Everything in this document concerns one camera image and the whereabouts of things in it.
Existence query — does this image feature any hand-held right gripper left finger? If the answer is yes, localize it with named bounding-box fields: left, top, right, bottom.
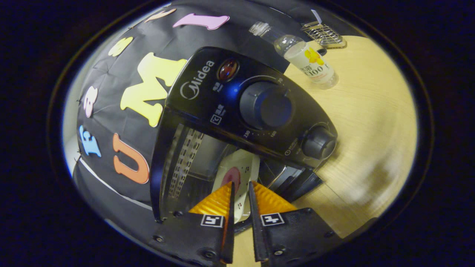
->
left=150, top=181, right=236, bottom=264

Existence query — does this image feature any clear plastic bottle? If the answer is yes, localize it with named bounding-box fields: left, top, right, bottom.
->
left=249, top=21, right=339, bottom=89

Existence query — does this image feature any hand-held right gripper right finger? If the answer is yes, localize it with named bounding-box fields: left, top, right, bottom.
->
left=248, top=181, right=344, bottom=264

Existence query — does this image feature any pink round food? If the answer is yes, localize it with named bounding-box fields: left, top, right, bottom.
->
left=222, top=167, right=242, bottom=193

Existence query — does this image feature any metal wire holder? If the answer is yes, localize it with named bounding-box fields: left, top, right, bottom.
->
left=301, top=22, right=346, bottom=49

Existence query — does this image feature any black electric oven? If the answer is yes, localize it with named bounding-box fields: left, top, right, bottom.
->
left=150, top=46, right=338, bottom=223

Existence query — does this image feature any white square plate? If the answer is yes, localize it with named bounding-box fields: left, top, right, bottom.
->
left=212, top=154, right=260, bottom=223

